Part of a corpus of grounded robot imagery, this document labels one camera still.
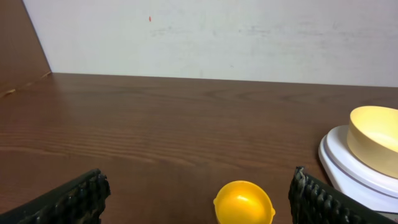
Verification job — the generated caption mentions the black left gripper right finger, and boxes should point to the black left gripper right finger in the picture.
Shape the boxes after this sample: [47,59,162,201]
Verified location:
[288,166,397,224]

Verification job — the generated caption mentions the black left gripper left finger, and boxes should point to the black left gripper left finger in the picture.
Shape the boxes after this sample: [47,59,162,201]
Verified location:
[1,169,111,224]

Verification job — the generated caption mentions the yellow plastic measuring scoop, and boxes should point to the yellow plastic measuring scoop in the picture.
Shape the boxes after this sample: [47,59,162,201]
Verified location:
[213,180,275,224]

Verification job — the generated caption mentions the white digital kitchen scale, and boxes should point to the white digital kitchen scale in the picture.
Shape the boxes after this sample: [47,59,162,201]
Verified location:
[318,125,397,213]

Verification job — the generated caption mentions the yellow plastic bowl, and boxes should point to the yellow plastic bowl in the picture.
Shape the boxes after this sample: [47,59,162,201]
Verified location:
[347,106,397,178]

